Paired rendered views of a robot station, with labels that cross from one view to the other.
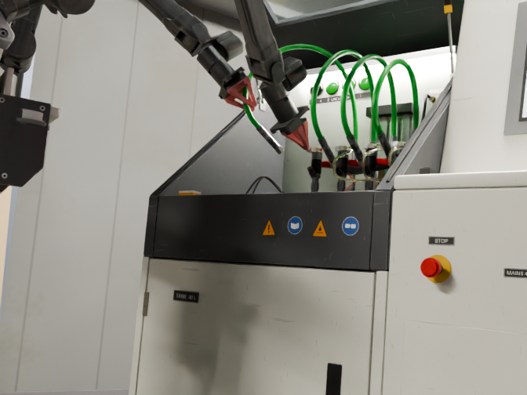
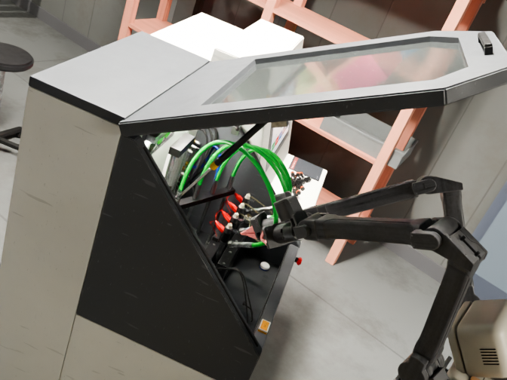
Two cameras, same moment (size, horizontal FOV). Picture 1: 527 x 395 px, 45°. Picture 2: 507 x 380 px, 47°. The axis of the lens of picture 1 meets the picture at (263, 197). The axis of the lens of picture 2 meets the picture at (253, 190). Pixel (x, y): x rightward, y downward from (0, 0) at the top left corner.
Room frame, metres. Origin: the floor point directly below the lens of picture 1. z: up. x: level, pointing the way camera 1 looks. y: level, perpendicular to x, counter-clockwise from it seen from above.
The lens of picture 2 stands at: (2.53, 1.28, 2.16)
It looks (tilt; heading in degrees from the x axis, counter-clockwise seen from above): 28 degrees down; 237
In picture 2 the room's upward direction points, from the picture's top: 22 degrees clockwise
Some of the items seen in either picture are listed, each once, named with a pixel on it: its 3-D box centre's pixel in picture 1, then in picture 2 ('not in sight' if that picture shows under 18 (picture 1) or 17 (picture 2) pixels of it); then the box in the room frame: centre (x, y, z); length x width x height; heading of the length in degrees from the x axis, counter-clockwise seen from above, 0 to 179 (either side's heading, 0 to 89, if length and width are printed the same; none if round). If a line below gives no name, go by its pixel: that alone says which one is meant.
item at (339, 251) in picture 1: (255, 228); (270, 304); (1.46, 0.01, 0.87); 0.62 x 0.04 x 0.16; 52
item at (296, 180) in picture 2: not in sight; (298, 181); (1.08, -0.63, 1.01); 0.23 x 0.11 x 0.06; 52
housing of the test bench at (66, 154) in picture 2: not in sight; (129, 209); (1.80, -0.69, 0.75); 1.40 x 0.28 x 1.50; 52
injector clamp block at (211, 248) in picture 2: not in sight; (222, 252); (1.58, -0.23, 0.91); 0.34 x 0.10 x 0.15; 52
